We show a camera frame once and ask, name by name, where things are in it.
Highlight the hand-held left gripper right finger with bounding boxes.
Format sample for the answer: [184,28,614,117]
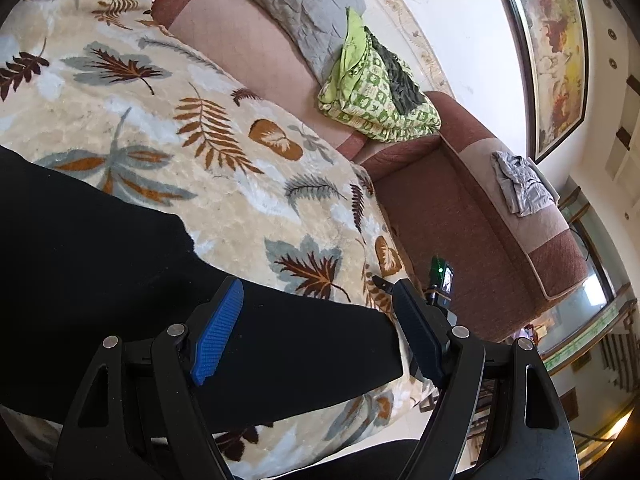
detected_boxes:
[391,280,581,480]

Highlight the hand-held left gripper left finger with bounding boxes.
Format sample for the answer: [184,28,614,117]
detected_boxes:
[52,276,245,480]

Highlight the black pants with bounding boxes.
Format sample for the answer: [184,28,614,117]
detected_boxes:
[0,145,406,480]

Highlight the reddish brown sofa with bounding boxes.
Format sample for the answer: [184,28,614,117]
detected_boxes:
[150,0,591,343]

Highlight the light grey garment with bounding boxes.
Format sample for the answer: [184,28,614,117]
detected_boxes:
[491,150,557,218]

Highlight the green patterned cloth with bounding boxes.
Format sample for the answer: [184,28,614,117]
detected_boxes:
[318,7,443,143]

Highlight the stair railing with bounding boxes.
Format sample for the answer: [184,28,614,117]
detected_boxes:
[597,330,640,393]

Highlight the dark grey cloth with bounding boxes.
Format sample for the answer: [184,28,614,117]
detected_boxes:
[370,35,426,113]

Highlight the leaf print fleece blanket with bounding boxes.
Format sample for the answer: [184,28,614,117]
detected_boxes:
[0,0,436,476]

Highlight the grey quilted cover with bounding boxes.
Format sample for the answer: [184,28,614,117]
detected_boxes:
[187,0,368,78]

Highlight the framed wall painting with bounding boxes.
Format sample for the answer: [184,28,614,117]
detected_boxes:
[487,0,591,163]

